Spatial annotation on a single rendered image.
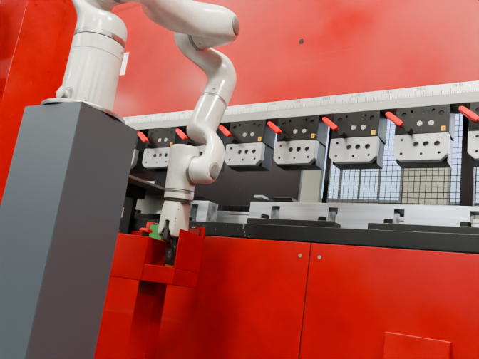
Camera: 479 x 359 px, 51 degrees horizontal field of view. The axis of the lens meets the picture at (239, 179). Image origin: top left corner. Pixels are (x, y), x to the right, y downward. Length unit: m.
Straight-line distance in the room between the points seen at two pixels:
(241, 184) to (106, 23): 1.34
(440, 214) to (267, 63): 0.81
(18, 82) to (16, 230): 1.59
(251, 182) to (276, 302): 1.00
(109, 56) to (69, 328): 0.60
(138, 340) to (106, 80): 0.70
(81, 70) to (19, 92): 1.46
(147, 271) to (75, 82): 0.54
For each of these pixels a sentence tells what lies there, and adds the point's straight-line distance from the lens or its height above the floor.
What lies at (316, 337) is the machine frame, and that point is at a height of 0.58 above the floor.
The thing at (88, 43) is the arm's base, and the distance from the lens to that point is 1.23.
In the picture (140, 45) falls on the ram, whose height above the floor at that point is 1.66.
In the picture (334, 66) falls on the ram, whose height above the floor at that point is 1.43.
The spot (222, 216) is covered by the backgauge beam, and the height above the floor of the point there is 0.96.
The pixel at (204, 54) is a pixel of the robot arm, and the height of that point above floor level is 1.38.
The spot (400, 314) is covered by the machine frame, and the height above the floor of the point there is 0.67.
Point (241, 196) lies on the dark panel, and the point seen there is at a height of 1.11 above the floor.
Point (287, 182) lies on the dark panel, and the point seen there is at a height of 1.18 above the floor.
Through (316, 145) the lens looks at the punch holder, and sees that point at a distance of 1.65.
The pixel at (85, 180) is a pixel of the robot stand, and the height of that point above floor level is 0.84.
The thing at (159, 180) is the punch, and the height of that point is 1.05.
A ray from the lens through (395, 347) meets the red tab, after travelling 1.34.
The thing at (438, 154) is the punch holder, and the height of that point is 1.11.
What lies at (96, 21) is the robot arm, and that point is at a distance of 1.25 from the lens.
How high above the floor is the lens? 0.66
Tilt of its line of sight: 13 degrees up
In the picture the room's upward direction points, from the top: 8 degrees clockwise
